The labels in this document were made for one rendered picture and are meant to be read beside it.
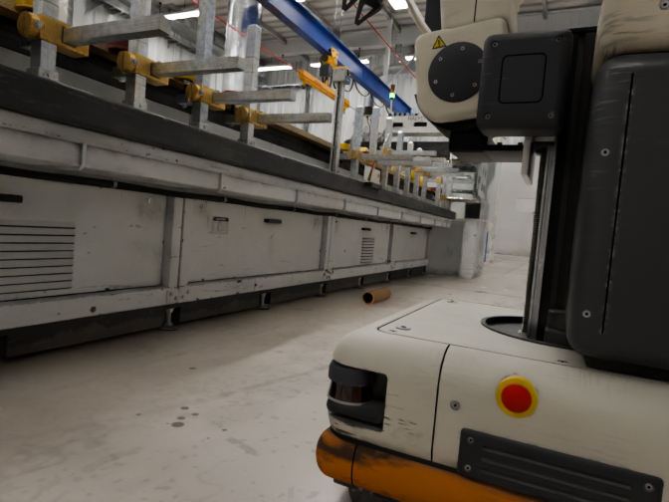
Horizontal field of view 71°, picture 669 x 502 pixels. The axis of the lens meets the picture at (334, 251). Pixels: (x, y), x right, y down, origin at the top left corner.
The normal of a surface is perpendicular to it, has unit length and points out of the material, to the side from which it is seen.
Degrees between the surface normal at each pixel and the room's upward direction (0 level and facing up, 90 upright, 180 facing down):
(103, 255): 90
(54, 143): 90
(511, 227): 90
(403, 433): 90
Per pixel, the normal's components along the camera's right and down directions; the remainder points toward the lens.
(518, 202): -0.43, 0.01
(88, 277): 0.90, 0.10
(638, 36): -0.42, 0.46
